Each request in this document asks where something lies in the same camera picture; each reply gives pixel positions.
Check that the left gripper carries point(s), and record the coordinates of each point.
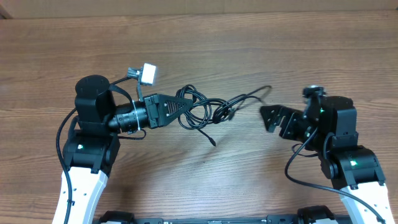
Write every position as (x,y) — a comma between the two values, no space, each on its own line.
(155,107)

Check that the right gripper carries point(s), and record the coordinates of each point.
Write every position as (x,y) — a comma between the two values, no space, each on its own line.
(291,119)

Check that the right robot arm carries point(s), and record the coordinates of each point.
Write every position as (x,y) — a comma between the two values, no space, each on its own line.
(328,128)

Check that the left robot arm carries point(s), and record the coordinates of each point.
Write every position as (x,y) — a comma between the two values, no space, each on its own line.
(103,113)

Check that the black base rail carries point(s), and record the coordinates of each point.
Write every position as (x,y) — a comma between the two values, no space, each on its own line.
(308,215)

